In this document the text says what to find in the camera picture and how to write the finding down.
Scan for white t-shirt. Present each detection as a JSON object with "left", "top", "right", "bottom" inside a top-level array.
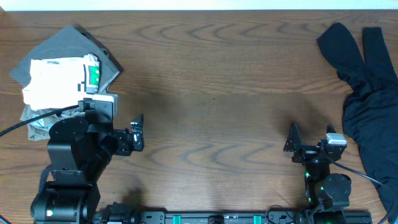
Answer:
[{"left": 22, "top": 54, "right": 101, "bottom": 110}]

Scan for grey folded trousers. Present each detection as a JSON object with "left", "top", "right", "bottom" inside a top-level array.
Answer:
[{"left": 9, "top": 25, "right": 121, "bottom": 93}]

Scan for beige folded shorts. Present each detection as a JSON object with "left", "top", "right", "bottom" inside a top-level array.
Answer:
[{"left": 21, "top": 105, "right": 84, "bottom": 141}]

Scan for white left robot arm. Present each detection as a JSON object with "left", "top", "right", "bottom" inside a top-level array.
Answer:
[{"left": 30, "top": 97, "right": 144, "bottom": 223}]

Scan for black garment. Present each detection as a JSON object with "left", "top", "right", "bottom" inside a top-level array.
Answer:
[{"left": 317, "top": 22, "right": 397, "bottom": 223}]

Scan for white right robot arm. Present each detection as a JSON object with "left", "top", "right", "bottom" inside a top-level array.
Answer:
[{"left": 284, "top": 122, "right": 351, "bottom": 224}]

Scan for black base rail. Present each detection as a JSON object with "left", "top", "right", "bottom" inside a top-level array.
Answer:
[{"left": 91, "top": 210, "right": 373, "bottom": 224}]

